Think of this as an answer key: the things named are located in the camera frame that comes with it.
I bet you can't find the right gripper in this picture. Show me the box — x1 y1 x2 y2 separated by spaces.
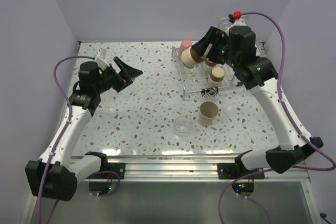
193 26 239 69

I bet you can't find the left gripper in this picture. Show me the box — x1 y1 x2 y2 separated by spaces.
94 57 142 94

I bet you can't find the steel cup with cork band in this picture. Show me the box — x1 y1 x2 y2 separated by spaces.
203 60 217 73

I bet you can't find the pink plastic cup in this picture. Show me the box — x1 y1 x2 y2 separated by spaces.
178 39 192 58

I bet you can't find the beige plastic cup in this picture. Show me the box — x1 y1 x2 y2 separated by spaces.
198 101 219 127

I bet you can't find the large clear glass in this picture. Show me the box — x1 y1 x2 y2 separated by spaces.
174 115 193 138

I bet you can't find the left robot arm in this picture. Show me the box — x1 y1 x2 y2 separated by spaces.
25 57 143 201

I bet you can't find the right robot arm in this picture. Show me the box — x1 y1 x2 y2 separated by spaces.
191 26 323 178

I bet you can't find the white wire dish rack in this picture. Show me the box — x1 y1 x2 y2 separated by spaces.
172 15 277 99

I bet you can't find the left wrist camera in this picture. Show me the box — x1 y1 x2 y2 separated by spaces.
94 48 110 70

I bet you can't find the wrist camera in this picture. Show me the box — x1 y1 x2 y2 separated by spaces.
94 48 110 70
228 11 247 29

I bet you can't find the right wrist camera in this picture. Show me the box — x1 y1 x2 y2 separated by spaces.
228 11 247 29

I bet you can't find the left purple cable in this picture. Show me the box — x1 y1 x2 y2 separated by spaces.
35 55 97 224

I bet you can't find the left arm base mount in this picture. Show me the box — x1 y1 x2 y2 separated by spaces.
87 163 125 197

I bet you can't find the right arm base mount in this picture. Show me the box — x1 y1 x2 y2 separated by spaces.
217 163 265 196

